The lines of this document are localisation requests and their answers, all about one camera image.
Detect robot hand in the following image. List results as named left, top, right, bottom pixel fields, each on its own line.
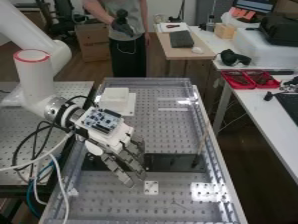
left=71, top=106, right=148, bottom=189

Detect small white box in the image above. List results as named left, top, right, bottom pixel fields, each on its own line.
left=97, top=86, right=138, bottom=117

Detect clear box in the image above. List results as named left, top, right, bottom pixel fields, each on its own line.
left=38, top=76, right=249, bottom=224

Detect white square plate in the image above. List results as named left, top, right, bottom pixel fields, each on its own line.
left=142, top=180, right=159, bottom=196

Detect thin stick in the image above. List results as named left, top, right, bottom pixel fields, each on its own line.
left=191, top=123, right=211, bottom=168

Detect person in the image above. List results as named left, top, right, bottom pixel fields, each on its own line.
left=81, top=0, right=152, bottom=79

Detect cardboard box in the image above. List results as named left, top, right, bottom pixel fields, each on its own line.
left=73, top=21, right=112, bottom=63

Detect wooden desk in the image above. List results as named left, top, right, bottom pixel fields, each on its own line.
left=154, top=22, right=219, bottom=88

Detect white mouse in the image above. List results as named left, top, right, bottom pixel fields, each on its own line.
left=190, top=46, right=206, bottom=55

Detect red tray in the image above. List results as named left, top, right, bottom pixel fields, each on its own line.
left=220, top=70, right=257, bottom=90
left=244, top=69, right=281, bottom=90

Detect black headphones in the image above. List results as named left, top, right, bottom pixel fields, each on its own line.
left=219, top=48, right=252, bottom=67

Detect white desk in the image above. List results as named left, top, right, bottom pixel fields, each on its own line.
left=228, top=74, right=298, bottom=186
left=188, top=25, right=298, bottom=135

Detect small wooden box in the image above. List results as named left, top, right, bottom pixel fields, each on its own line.
left=212, top=22, right=236, bottom=41

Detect black keyboard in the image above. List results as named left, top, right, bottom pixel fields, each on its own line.
left=272, top=92, right=298, bottom=127

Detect black case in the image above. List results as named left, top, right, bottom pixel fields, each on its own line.
left=257, top=14, right=298, bottom=47

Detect computer screen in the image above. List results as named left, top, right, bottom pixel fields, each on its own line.
left=231, top=0, right=276, bottom=15

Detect white cable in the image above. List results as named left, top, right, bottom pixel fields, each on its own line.
left=46, top=152, right=73, bottom=224
left=0, top=130, right=75, bottom=173

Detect black cable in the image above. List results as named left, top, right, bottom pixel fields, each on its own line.
left=10, top=94, right=95, bottom=175

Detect blue cable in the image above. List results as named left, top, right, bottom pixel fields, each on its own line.
left=25, top=162, right=55, bottom=205

